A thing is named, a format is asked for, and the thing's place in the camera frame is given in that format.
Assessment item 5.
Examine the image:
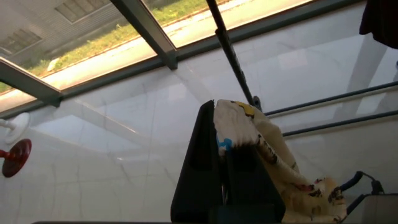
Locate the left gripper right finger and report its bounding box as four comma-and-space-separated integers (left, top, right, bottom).
224, 146, 286, 222

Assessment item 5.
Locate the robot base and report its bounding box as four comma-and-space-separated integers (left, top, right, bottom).
341, 192, 398, 224

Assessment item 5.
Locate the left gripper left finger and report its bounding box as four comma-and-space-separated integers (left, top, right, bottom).
170, 100, 224, 222

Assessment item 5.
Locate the black cable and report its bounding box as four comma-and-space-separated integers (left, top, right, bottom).
340, 170, 386, 196

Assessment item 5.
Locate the red round disc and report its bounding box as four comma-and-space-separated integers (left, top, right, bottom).
0, 138, 32, 178

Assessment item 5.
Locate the black garment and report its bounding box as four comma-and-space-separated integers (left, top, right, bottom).
359, 0, 398, 50

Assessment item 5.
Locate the cream printed garment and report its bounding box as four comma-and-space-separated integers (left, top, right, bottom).
213, 99, 348, 223

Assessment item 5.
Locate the black clothes rack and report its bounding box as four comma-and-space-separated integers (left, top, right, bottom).
205, 0, 398, 138

